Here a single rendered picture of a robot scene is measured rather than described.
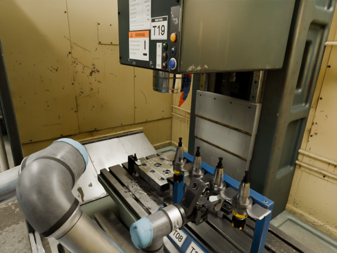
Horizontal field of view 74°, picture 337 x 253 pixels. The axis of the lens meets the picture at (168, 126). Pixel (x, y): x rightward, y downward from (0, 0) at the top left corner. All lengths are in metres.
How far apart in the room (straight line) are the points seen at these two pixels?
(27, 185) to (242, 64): 0.82
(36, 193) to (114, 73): 1.65
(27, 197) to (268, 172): 1.20
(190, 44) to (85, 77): 1.36
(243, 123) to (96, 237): 1.03
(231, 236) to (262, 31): 0.89
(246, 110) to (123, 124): 1.27
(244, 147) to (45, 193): 1.12
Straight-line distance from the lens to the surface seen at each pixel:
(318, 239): 1.84
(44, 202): 0.54
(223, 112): 1.45
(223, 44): 0.88
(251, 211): 0.79
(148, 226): 0.71
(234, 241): 1.14
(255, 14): 1.02
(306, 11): 1.32
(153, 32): 0.86
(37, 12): 1.93
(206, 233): 1.14
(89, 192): 1.83
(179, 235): 1.06
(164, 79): 1.05
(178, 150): 0.97
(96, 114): 2.09
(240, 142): 1.42
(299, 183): 1.79
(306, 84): 1.59
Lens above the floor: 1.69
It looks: 19 degrees down
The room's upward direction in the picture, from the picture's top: 2 degrees clockwise
